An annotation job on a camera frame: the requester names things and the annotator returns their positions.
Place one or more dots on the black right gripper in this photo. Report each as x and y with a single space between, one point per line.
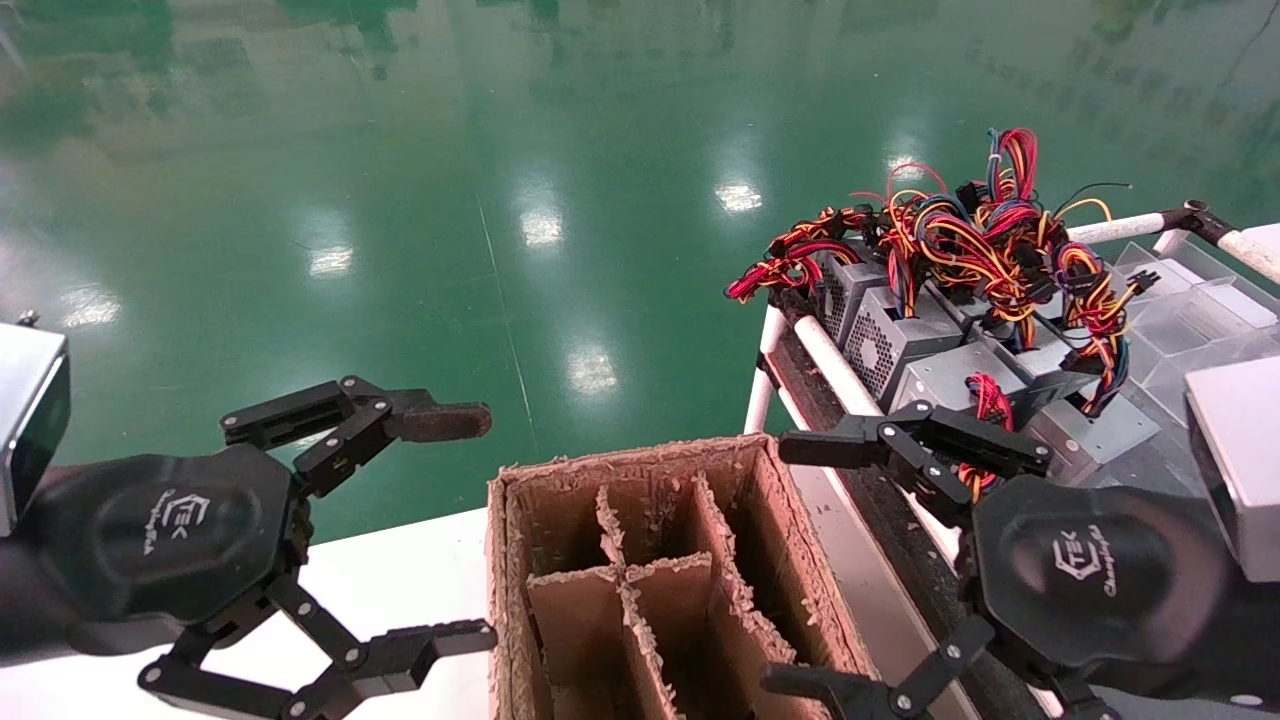
1100 570

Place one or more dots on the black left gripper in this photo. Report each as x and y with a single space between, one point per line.
160 540

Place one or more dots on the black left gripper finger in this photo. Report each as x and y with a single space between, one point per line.
440 422

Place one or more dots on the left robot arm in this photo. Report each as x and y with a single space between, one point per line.
20 620

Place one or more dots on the worn cardboard box with dividers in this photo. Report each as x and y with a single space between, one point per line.
740 600

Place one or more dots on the grey power supply stack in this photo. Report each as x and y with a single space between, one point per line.
905 335

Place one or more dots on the clear acrylic divider tray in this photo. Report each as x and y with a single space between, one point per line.
1200 320

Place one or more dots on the white pipe rack frame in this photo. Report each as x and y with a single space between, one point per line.
835 370

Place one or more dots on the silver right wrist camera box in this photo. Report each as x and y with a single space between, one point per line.
1240 460

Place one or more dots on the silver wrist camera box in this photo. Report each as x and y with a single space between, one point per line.
30 420
1240 460

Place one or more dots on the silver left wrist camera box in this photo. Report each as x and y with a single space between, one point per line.
30 420

